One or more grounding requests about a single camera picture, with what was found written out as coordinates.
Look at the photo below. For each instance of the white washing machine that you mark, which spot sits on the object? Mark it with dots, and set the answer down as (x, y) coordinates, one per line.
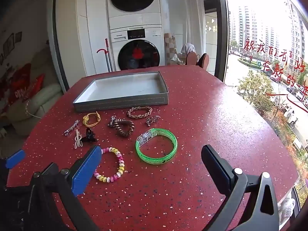
(138, 53)

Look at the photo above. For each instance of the wall picture frames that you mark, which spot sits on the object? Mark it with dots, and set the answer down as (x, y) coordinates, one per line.
(10, 44)

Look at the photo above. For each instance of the red cushion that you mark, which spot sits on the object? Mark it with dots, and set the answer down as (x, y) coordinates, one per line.
(24, 81)

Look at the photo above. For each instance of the red window writing sticker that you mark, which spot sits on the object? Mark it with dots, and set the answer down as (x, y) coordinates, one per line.
(274, 53)

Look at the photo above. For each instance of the cream sofa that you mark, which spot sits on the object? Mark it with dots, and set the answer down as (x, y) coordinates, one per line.
(41, 101)

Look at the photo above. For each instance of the checkered board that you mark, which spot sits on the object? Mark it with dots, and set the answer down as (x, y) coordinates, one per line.
(170, 45)

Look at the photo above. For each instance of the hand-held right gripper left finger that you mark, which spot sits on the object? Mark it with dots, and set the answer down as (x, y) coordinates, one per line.
(86, 170)

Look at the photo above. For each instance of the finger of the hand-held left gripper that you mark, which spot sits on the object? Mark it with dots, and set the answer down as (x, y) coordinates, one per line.
(15, 158)

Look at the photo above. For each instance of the grey shallow tray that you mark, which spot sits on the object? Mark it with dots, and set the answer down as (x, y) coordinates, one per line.
(125, 89)

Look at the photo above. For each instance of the white cloth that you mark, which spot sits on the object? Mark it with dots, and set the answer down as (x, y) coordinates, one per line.
(188, 48)

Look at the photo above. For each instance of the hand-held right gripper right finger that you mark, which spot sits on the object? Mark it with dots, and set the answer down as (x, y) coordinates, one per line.
(216, 161)

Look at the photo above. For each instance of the black claw hair clip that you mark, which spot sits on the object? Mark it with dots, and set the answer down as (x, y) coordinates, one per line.
(89, 136)

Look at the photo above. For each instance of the green glitter bangle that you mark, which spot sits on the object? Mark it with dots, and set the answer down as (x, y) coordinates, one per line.
(173, 146)

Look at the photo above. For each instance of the brown round-back chair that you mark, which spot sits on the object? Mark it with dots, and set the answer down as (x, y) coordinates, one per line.
(204, 61)
(191, 58)

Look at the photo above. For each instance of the white curtain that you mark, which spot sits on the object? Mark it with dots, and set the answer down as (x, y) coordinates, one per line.
(192, 16)

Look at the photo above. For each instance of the silver hair clip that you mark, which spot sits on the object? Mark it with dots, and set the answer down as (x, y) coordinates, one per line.
(71, 127)

